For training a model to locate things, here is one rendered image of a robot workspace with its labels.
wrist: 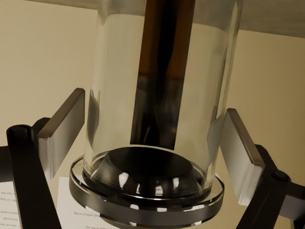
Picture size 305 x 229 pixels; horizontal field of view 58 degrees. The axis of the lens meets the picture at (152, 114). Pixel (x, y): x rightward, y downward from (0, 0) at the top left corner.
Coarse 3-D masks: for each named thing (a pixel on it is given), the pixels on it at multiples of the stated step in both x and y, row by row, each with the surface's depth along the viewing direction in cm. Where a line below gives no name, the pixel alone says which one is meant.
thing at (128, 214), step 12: (72, 180) 17; (72, 192) 17; (84, 192) 16; (84, 204) 16; (96, 204) 15; (108, 204) 15; (216, 204) 17; (120, 216) 15; (132, 216) 15; (144, 216) 15; (156, 216) 15; (168, 216) 15; (180, 216) 15; (192, 216) 15; (204, 216) 16
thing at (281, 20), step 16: (32, 0) 71; (48, 0) 69; (64, 0) 66; (80, 0) 64; (96, 0) 62; (256, 0) 47; (272, 0) 46; (288, 0) 45; (304, 0) 44; (256, 16) 58; (272, 16) 56; (288, 16) 55; (304, 16) 53; (272, 32) 72; (288, 32) 70; (304, 32) 67
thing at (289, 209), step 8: (256, 144) 18; (264, 152) 17; (264, 160) 16; (272, 160) 16; (272, 168) 16; (296, 184) 14; (288, 192) 14; (296, 192) 14; (288, 200) 14; (296, 200) 14; (304, 200) 13; (288, 208) 14; (296, 208) 14; (304, 208) 14; (288, 216) 14; (296, 216) 14; (304, 216) 14
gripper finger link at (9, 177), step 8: (40, 120) 17; (48, 120) 17; (40, 128) 16; (0, 152) 14; (8, 152) 14; (0, 160) 13; (8, 160) 13; (0, 168) 14; (8, 168) 14; (0, 176) 14; (8, 176) 14
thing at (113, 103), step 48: (144, 0) 14; (192, 0) 14; (240, 0) 16; (96, 48) 17; (144, 48) 14; (192, 48) 14; (96, 96) 16; (144, 96) 14; (192, 96) 15; (96, 144) 16; (144, 144) 15; (192, 144) 15; (96, 192) 15; (144, 192) 15; (192, 192) 16
